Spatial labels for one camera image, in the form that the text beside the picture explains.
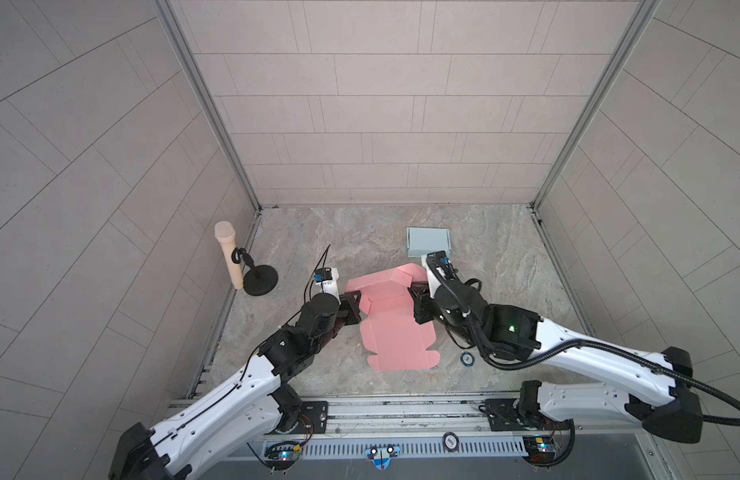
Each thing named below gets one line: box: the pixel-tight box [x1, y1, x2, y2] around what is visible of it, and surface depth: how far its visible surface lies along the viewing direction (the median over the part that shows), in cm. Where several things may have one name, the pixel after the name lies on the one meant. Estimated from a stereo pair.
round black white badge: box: [442, 432, 460, 452], surface depth 69 cm
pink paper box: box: [345, 263, 440, 371], surface depth 74 cm
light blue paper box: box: [406, 227, 452, 257], surface depth 104 cm
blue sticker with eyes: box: [365, 445, 401, 471], surface depth 67 cm
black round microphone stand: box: [231, 247, 279, 297], surface depth 95 cm
